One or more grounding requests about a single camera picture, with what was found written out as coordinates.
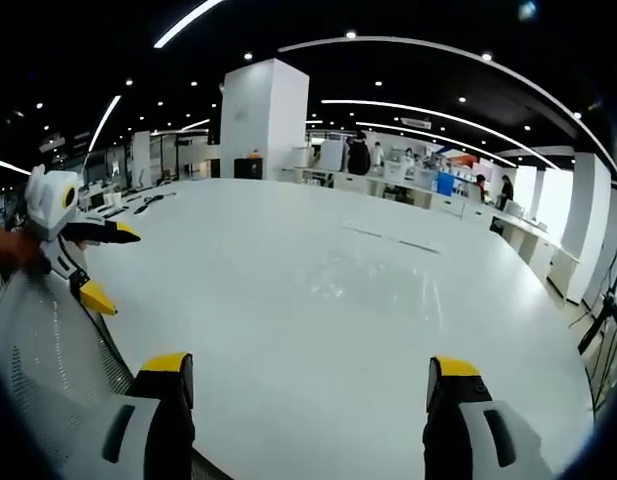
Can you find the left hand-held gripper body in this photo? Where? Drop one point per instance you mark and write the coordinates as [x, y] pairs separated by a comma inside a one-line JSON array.
[[48, 205]]

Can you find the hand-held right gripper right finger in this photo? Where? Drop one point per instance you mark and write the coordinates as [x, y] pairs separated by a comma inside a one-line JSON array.
[[488, 440]]

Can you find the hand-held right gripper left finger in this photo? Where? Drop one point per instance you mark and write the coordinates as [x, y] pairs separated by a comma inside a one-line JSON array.
[[133, 440]]

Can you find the transparent food packaging bag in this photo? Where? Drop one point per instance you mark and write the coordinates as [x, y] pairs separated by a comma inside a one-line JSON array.
[[368, 282]]

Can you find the white cup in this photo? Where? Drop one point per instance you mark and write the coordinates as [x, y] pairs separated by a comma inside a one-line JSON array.
[[115, 198]]

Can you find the white mesh basket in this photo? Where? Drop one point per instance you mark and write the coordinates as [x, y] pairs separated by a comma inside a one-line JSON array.
[[38, 360]]

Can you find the black cabinet with orange top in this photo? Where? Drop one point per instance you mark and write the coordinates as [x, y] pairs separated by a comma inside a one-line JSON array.
[[248, 168]]

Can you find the black tripod stand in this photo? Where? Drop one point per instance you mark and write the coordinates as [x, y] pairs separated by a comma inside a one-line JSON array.
[[605, 325]]

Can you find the white square pillar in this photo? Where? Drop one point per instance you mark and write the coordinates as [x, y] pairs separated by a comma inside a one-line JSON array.
[[263, 120]]

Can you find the white appliance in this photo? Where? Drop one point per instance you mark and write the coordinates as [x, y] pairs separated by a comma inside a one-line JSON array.
[[331, 156]]

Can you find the blue box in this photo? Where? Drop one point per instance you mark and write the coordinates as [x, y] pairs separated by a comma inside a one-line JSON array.
[[448, 183]]

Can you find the ceiling air vent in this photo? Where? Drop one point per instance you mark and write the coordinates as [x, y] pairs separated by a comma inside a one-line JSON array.
[[417, 122]]

